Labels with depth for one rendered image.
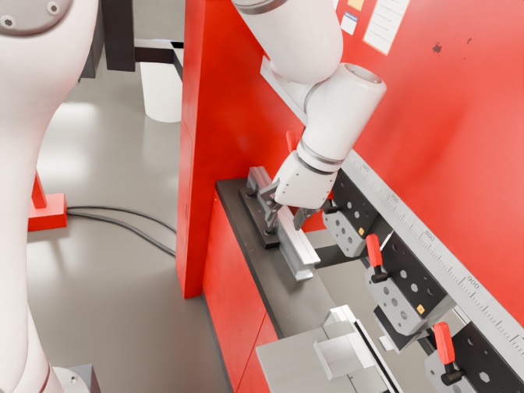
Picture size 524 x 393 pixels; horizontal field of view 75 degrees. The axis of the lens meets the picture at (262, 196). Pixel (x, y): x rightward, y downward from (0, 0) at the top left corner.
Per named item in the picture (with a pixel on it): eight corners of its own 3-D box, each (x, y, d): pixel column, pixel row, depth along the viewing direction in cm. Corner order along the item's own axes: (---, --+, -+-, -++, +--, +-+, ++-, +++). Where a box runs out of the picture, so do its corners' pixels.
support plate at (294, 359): (254, 348, 80) (255, 347, 79) (345, 320, 90) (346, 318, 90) (285, 434, 68) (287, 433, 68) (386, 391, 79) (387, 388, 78)
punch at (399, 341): (369, 316, 82) (385, 294, 76) (375, 313, 83) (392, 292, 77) (394, 355, 76) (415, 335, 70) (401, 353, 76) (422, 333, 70)
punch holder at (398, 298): (361, 279, 78) (391, 230, 68) (389, 271, 81) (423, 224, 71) (402, 340, 68) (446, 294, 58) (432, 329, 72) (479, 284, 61)
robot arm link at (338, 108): (290, 128, 58) (321, 161, 53) (323, 53, 50) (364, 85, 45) (324, 128, 63) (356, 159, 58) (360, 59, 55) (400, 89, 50)
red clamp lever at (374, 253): (368, 235, 68) (377, 284, 67) (384, 232, 70) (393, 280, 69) (362, 235, 70) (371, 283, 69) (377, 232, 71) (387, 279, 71)
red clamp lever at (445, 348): (438, 326, 55) (451, 387, 54) (455, 320, 57) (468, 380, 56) (429, 323, 57) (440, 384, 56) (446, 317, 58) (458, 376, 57)
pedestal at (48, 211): (23, 210, 221) (-21, 90, 167) (67, 206, 231) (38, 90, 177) (20, 232, 208) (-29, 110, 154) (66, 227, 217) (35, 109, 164)
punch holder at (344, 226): (320, 218, 91) (340, 169, 81) (345, 214, 95) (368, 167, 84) (349, 262, 81) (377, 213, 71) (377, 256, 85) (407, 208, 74)
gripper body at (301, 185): (338, 148, 64) (313, 191, 71) (288, 137, 60) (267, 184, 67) (351, 173, 58) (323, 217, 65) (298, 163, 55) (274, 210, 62)
